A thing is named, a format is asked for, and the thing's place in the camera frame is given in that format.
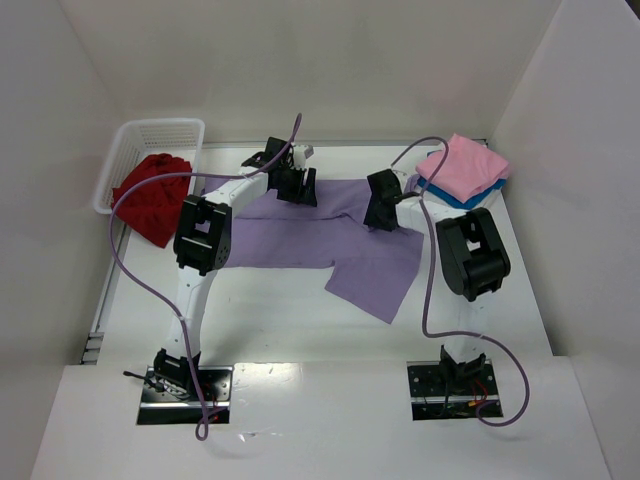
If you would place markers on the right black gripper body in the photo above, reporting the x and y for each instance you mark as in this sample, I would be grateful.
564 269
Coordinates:
381 206

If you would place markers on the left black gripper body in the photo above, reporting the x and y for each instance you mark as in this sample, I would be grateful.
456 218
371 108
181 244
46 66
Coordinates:
298 186

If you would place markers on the purple t shirt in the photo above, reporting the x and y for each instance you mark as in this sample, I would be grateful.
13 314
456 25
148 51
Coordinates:
372 269

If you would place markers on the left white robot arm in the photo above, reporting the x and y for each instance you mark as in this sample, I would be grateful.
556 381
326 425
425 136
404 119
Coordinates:
202 245

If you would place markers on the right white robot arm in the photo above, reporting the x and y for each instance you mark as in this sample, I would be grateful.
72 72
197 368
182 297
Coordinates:
466 246

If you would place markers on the white folded t shirt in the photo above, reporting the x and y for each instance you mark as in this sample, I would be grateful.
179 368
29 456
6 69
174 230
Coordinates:
483 199

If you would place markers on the pink folded t shirt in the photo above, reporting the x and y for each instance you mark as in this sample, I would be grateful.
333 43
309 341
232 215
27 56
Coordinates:
469 168

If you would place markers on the red t shirt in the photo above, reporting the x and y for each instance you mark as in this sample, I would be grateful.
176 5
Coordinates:
153 210

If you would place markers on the white plastic basket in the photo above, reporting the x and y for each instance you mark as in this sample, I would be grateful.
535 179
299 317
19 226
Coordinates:
137 139

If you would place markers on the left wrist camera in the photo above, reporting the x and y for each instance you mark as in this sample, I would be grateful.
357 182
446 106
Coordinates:
300 155

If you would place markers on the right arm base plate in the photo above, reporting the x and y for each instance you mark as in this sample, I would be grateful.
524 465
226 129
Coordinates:
431 399

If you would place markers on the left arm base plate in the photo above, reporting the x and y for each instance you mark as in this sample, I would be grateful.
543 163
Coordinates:
161 404

